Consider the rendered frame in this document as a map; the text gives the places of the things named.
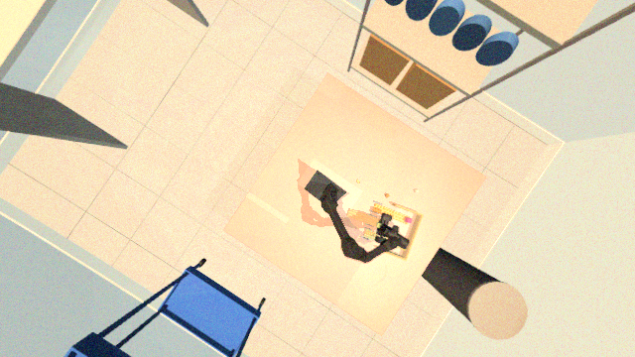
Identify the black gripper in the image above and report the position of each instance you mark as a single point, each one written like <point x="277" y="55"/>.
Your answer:
<point x="385" y="218"/>

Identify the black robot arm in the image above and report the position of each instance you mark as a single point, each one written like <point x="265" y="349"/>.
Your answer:
<point x="349" y="246"/>

